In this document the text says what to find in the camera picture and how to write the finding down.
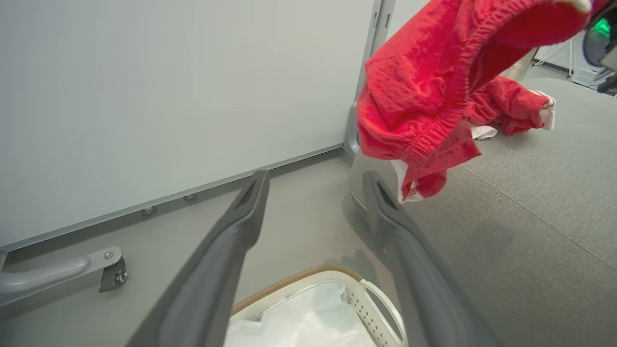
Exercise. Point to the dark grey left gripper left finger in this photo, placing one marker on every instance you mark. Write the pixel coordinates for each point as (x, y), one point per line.
(212, 270)

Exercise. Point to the red shorts with white trim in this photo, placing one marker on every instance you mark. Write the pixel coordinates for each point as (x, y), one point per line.
(424, 82)

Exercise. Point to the white basket liner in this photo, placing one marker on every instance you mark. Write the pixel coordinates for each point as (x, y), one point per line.
(308, 318)

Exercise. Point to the white laundry basket brown rim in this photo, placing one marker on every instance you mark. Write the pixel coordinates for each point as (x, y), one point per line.
(371, 299)

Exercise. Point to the metal panel bolt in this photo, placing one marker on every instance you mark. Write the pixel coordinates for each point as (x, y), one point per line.
(190, 196)
(148, 210)

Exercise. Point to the white metal stand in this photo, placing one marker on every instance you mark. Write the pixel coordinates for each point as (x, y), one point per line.
(554, 53)

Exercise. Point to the grey partition corner post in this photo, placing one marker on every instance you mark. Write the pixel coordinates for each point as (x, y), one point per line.
(353, 130)

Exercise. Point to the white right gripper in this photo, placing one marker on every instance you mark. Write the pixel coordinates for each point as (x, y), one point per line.
(602, 43)

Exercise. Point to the red and white sports shirt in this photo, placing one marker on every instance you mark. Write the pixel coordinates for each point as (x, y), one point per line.
(511, 103)

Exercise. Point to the black caster wheel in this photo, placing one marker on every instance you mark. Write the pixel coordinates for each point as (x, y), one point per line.
(114, 275)

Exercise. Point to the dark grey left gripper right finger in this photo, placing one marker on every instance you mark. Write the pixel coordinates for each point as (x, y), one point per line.
(419, 270)

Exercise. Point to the narrow white partition panel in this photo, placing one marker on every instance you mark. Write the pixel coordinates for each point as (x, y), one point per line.
(402, 17)

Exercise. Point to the large white partition panel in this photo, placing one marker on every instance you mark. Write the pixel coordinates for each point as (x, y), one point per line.
(168, 96)

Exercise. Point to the white slatted box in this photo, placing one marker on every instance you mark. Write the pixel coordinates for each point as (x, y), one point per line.
(585, 77)

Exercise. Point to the grey partition foot bar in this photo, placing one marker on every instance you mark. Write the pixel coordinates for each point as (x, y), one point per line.
(48, 274)

